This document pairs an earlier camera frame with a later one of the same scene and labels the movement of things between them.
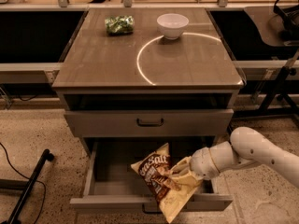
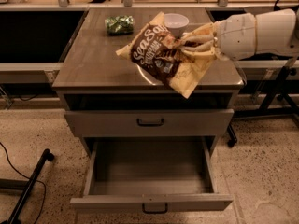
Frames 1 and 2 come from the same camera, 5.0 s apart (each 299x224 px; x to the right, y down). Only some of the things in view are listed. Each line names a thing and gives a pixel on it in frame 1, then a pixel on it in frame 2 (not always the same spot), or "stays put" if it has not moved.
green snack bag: (120, 25) stays put
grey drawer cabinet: (128, 95) stays put
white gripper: (202, 162) to (237, 36)
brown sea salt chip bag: (172, 199) to (157, 50)
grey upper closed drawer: (115, 123) stays put
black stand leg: (24, 186) stays put
